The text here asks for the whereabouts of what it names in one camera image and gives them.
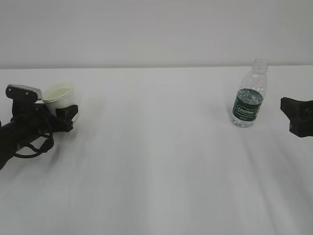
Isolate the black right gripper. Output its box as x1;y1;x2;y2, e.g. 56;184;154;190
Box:
280;97;313;138

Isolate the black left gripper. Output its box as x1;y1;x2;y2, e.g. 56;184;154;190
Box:
34;103;79;137

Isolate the white paper cup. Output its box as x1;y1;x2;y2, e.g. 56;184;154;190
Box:
42;82;76;116

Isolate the clear green-label water bottle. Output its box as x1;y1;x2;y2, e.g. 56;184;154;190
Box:
231;59;268;128

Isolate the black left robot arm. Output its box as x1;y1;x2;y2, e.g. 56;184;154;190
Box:
0;99;79;168

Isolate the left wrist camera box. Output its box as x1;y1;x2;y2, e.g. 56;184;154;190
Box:
5;84;42;102

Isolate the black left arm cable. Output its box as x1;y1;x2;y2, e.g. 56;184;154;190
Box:
13;107;55;159

